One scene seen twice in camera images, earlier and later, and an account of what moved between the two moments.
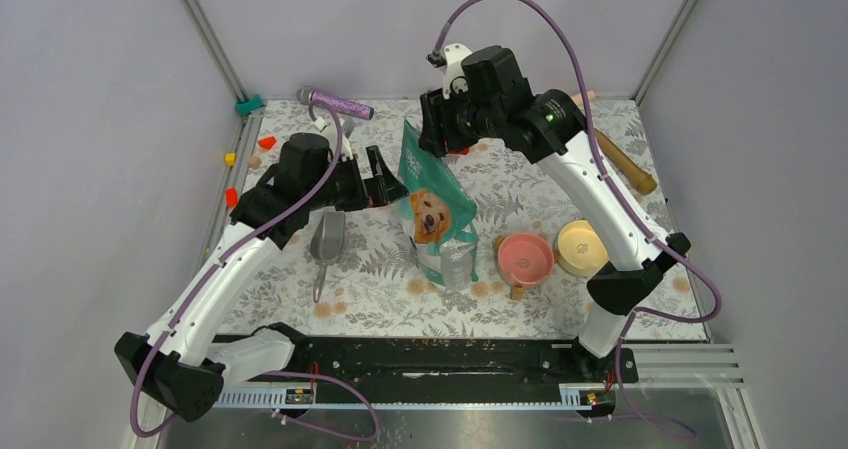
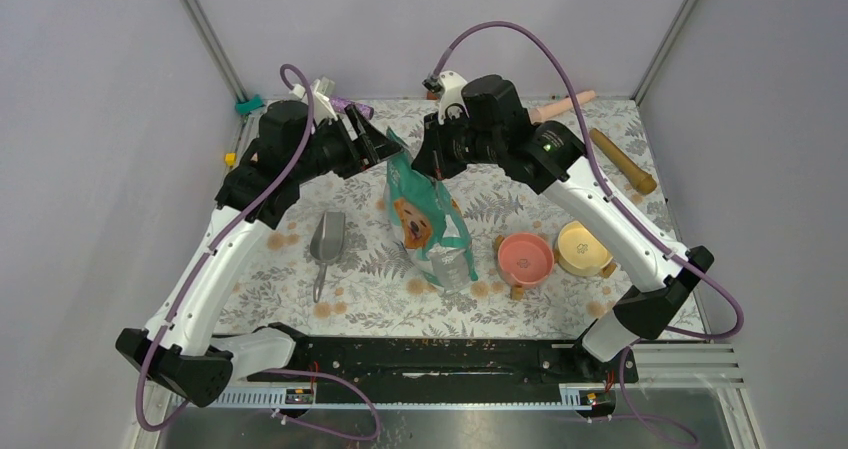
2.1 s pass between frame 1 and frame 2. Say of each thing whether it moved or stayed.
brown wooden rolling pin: stayed
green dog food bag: moved
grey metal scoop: stayed
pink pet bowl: stayed
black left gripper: moved
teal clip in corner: stayed
